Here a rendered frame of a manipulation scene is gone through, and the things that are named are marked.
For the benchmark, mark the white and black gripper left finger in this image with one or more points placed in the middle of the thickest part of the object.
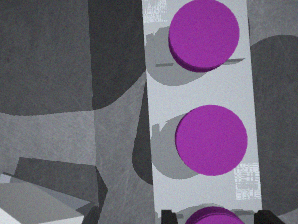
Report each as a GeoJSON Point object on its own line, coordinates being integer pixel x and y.
{"type": "Point", "coordinates": [167, 217]}

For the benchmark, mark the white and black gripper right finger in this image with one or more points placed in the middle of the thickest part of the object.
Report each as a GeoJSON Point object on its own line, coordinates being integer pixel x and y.
{"type": "Point", "coordinates": [266, 217]}

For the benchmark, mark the white button panel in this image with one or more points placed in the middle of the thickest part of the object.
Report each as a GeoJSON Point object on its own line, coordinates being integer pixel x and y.
{"type": "Point", "coordinates": [25, 202]}

